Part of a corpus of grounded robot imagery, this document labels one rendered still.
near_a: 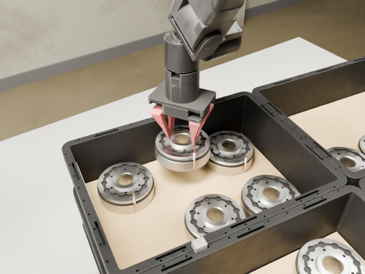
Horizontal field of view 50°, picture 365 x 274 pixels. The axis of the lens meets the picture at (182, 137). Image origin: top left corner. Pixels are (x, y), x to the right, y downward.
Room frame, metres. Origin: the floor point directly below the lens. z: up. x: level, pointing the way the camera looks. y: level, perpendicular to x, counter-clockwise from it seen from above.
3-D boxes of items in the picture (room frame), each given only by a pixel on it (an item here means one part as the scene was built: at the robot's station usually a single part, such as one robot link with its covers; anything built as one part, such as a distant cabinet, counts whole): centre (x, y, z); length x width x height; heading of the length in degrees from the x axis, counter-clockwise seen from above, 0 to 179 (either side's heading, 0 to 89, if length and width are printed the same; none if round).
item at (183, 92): (0.55, 0.00, 1.03); 0.10 x 0.07 x 0.07; 66
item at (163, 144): (0.55, 0.00, 0.91); 0.10 x 0.10 x 0.01
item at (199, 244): (0.31, -0.02, 0.94); 0.02 x 0.01 x 0.01; 116
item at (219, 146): (0.59, -0.09, 0.86); 0.05 x 0.05 x 0.01
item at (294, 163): (0.48, -0.03, 0.87); 0.40 x 0.30 x 0.11; 116
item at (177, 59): (0.56, 0.00, 1.09); 0.07 x 0.06 x 0.07; 124
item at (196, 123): (0.55, -0.01, 0.96); 0.07 x 0.07 x 0.09; 66
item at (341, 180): (0.48, -0.03, 0.92); 0.40 x 0.30 x 0.02; 116
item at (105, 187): (0.50, 0.11, 0.86); 0.10 x 0.10 x 0.01
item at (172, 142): (0.55, 0.00, 0.92); 0.05 x 0.05 x 0.01
